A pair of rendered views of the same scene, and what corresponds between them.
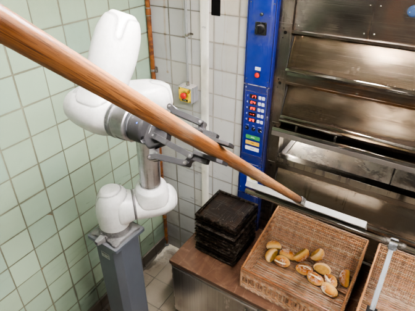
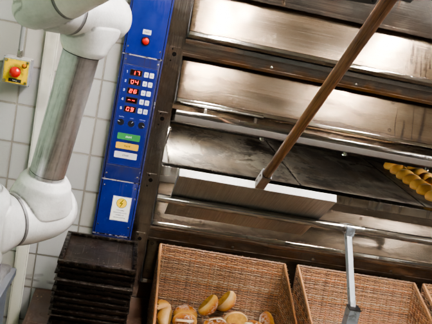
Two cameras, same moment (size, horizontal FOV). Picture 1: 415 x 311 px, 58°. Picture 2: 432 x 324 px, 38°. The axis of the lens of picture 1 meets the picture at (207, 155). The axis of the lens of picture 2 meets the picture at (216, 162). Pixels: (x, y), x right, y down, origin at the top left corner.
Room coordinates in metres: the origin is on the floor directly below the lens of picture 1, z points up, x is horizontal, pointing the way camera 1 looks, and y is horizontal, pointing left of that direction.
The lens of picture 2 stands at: (-0.15, 1.04, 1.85)
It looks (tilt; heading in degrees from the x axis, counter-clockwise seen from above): 14 degrees down; 319
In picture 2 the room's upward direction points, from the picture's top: 12 degrees clockwise
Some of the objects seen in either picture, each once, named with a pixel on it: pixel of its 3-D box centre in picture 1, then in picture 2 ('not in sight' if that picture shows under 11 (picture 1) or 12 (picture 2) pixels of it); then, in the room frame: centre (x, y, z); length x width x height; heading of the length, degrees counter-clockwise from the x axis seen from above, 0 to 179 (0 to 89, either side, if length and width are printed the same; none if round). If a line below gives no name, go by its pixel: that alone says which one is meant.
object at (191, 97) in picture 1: (188, 93); (17, 70); (2.13, 0.12, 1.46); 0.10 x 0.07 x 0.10; 58
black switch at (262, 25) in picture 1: (259, 24); not in sight; (1.88, -0.26, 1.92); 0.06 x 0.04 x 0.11; 58
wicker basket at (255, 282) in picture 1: (303, 263); (222, 308); (1.45, -0.54, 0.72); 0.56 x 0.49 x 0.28; 57
